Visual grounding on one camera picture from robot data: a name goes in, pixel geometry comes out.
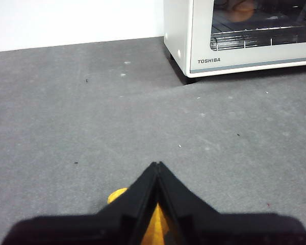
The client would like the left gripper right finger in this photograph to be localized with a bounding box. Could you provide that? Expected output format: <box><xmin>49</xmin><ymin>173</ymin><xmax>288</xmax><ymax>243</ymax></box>
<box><xmin>158</xmin><ymin>161</ymin><xmax>306</xmax><ymax>245</ymax></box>

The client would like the metal wire oven rack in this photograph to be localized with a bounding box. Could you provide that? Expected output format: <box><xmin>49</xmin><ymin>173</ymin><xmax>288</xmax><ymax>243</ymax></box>
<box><xmin>209</xmin><ymin>21</ymin><xmax>306</xmax><ymax>51</ymax></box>

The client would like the yellow toy food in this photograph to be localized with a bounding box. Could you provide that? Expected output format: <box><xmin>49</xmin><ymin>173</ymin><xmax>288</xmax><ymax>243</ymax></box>
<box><xmin>107</xmin><ymin>187</ymin><xmax>169</xmax><ymax>245</ymax></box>

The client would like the white glass oven door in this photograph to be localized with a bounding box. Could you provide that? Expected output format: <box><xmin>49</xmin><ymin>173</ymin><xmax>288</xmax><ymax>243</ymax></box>
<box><xmin>190</xmin><ymin>0</ymin><xmax>306</xmax><ymax>75</ymax></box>

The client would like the white Toshiba toaster oven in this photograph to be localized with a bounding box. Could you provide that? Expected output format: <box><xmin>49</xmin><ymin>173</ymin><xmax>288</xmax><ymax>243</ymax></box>
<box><xmin>163</xmin><ymin>0</ymin><xmax>306</xmax><ymax>79</ymax></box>

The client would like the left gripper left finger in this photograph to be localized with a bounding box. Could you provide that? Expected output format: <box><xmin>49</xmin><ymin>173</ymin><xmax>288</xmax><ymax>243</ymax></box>
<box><xmin>0</xmin><ymin>163</ymin><xmax>159</xmax><ymax>245</ymax></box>

